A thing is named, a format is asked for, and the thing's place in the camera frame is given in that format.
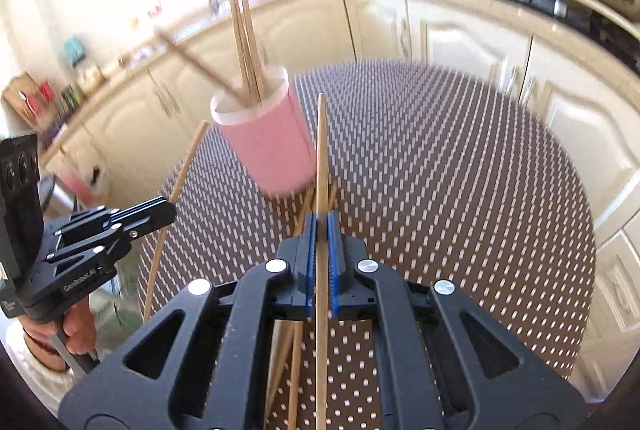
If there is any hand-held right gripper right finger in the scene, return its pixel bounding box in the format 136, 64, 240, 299
327, 211, 587, 430

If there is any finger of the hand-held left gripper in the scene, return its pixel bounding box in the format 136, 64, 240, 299
47, 201, 179, 271
52, 198, 169, 241

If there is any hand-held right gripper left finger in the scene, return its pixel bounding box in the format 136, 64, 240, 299
59, 211, 317, 430

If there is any long wooden chopstick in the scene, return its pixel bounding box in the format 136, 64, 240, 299
239, 0, 269, 100
155, 28, 249, 104
314, 93, 331, 430
228, 0, 254, 99
142, 121, 211, 323
236, 7, 262, 100

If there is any pink cup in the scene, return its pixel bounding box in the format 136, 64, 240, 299
210, 64, 318, 197

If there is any person's left forearm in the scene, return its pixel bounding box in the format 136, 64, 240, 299
5, 325, 86, 416

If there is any person's left hand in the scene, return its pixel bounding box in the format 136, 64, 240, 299
20, 297, 99, 363

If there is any pink object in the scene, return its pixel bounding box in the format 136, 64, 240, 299
57, 157, 108, 211

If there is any wooden utensil holder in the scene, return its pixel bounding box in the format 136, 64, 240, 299
2, 72, 57, 131

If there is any brown polka dot tablecloth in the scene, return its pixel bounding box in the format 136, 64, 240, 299
137, 58, 598, 430

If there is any glass jar white label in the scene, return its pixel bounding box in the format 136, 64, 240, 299
75, 64, 102, 91

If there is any light blue box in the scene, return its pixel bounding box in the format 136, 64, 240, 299
65, 37, 89, 66

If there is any red bead bracelet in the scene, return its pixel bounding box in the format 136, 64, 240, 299
22, 332, 68, 359

